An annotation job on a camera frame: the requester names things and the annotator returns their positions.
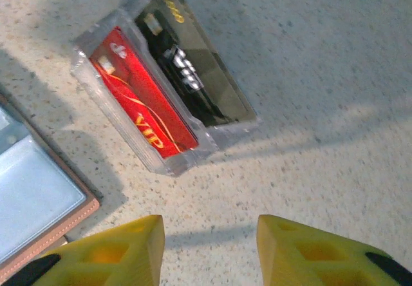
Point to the black credit card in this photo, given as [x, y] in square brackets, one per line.
[180, 57]

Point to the red credit card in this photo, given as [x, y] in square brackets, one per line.
[151, 112]

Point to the brown leather card holder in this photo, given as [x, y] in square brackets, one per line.
[38, 183]

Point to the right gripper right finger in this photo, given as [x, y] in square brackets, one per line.
[305, 260]

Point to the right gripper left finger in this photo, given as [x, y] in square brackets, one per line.
[128, 260]

